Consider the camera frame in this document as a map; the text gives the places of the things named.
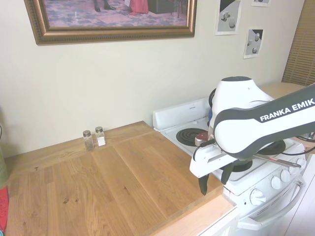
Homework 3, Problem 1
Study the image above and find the large paper print of shapes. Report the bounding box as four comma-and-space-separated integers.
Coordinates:
215, 0, 242, 36

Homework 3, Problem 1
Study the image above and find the gold framed painting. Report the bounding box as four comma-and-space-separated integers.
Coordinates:
24, 0, 198, 45

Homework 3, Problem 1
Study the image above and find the glass salt shaker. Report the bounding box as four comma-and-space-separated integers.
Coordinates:
94, 126, 106, 147

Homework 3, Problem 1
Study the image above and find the dark pot with metal handle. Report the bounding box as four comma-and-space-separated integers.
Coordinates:
231, 140, 303, 173

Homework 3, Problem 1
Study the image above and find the wooden window blind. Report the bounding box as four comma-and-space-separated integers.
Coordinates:
281, 0, 315, 87

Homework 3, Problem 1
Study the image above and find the white electric stove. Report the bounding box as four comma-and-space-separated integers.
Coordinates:
152, 97, 315, 236

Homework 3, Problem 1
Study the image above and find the white oven door handle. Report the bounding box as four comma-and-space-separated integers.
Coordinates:
242, 177, 308, 227

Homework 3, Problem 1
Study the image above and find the small paper print of shapes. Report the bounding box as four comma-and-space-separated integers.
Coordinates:
243, 27, 264, 59

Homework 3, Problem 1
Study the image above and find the blue kettle with black handle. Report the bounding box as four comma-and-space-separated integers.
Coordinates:
208, 88, 217, 128

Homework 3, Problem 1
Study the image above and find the glass pepper shaker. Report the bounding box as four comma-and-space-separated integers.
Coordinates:
82, 130, 95, 151

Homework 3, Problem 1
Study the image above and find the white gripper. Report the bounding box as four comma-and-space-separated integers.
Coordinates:
189, 140, 239, 196

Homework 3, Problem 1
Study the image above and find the small black coil burner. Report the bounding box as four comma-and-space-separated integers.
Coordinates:
176, 128, 210, 146

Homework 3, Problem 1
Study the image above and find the black cable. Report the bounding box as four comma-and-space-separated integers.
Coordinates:
280, 131, 315, 156

